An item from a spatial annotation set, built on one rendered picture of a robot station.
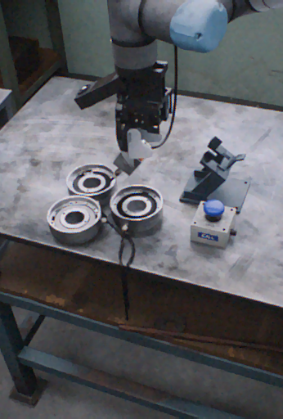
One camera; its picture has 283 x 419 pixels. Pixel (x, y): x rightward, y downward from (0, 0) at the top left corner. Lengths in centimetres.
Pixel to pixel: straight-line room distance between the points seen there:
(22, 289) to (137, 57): 68
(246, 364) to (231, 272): 27
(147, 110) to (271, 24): 171
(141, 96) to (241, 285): 37
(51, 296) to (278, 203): 57
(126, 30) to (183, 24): 12
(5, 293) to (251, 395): 84
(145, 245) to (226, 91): 182
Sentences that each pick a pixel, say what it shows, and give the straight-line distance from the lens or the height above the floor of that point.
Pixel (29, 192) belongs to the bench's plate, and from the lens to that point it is 121.
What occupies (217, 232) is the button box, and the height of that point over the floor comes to 84.
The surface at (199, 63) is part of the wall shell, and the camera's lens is 276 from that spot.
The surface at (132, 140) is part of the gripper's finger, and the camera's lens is 99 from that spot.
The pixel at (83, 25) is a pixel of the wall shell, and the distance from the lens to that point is 292.
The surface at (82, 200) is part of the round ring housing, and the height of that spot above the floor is 83.
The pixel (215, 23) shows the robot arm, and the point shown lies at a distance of 80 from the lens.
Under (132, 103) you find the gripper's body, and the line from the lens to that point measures 94.
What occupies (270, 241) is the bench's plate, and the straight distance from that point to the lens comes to 107.
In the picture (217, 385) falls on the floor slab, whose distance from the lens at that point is 180.
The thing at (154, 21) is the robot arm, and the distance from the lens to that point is 82.
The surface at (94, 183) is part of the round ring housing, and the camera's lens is 118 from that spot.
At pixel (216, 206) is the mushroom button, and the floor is 87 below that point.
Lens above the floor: 156
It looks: 43 degrees down
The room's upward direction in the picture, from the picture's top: 4 degrees counter-clockwise
